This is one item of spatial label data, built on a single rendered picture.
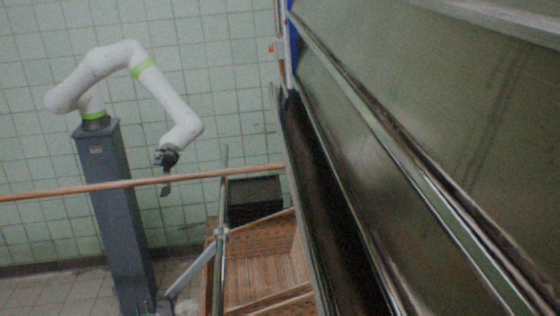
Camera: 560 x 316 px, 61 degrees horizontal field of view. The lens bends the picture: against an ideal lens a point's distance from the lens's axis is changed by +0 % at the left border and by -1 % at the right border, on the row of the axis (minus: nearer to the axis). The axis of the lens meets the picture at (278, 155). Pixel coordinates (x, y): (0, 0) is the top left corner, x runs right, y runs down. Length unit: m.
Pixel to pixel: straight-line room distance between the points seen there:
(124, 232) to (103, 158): 0.45
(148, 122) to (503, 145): 2.77
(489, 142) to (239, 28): 2.52
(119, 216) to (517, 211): 2.44
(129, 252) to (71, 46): 1.24
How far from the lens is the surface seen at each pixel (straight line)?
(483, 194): 0.48
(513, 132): 0.47
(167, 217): 3.39
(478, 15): 0.50
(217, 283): 1.31
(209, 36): 2.94
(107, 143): 2.56
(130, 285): 2.98
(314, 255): 0.91
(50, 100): 2.44
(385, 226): 0.88
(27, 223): 3.66
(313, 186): 1.21
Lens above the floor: 1.98
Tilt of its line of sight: 24 degrees down
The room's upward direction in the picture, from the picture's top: 5 degrees counter-clockwise
